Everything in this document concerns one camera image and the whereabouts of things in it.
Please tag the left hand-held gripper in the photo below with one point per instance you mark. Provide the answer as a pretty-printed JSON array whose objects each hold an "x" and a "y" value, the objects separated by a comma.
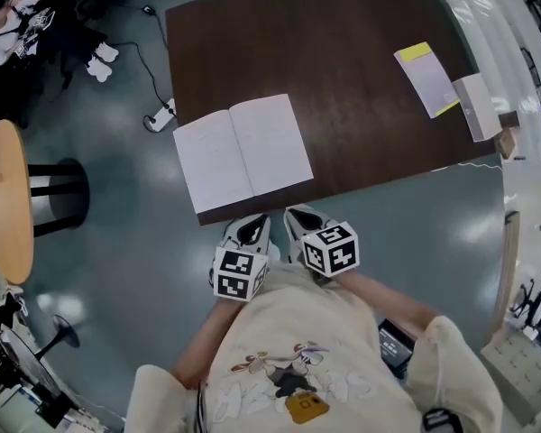
[{"x": 236, "y": 273}]

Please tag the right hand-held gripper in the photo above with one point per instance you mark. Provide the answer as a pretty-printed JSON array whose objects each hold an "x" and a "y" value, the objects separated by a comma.
[{"x": 329, "y": 251}]

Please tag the white book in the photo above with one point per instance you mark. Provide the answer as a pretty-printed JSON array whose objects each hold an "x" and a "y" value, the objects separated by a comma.
[{"x": 216, "y": 160}]

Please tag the person's right forearm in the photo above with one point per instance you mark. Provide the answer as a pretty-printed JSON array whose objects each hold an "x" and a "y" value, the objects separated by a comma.
[{"x": 387, "y": 300}]

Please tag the person's left forearm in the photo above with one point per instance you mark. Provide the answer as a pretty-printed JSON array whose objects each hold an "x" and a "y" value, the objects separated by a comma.
[{"x": 207, "y": 336}]

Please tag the cream cartoon print shirt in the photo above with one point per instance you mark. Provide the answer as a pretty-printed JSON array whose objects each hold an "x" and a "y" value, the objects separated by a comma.
[{"x": 306, "y": 332}]

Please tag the black box with label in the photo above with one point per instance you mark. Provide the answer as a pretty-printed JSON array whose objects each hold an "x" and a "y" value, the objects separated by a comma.
[{"x": 394, "y": 343}]

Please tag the white power strip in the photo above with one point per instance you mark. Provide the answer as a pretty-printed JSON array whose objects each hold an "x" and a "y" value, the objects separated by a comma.
[{"x": 162, "y": 115}]

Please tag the wooden board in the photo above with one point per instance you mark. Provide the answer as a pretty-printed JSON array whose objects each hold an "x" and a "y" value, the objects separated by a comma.
[{"x": 507, "y": 264}]

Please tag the black stand with round base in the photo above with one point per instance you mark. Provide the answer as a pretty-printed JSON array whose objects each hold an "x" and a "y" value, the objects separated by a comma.
[{"x": 63, "y": 332}]

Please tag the black round table base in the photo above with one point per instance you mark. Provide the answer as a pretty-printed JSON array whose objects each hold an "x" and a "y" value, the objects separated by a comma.
[{"x": 70, "y": 196}]

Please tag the yellow-edged lilac notebook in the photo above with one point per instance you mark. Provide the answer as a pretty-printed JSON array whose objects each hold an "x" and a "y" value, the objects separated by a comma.
[{"x": 428, "y": 77}]

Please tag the white rectangular box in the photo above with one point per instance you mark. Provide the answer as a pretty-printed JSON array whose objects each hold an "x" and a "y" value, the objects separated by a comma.
[{"x": 478, "y": 106}]

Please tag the small brown cardboard box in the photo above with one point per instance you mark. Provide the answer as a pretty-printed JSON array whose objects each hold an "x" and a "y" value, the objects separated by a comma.
[{"x": 507, "y": 142}]

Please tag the round light wooden table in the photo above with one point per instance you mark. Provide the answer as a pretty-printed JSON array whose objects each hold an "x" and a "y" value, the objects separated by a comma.
[{"x": 4, "y": 201}]

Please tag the black power adapter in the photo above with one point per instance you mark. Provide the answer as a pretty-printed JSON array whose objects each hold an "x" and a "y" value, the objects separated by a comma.
[{"x": 149, "y": 10}]

